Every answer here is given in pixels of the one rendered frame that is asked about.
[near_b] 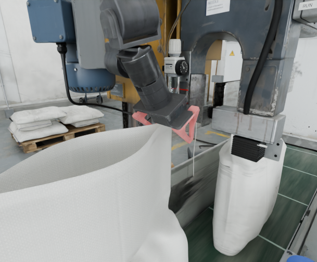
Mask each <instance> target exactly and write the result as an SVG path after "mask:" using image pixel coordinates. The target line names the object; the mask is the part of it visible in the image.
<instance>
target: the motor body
mask: <svg viewBox="0 0 317 262"><path fill-rule="evenodd" d="M66 47H67V53H66V54H65V55H66V70H67V78H68V85H69V90H70V91H72V92H75V93H102V92H106V91H110V90H112V89H113V88H114V86H115V84H116V75H115V74H112V73H110V72H109V71H108V70H107V69H83V68H81V67H80V65H79V59H77V52H76V50H77V43H67V45H66Z"/></svg>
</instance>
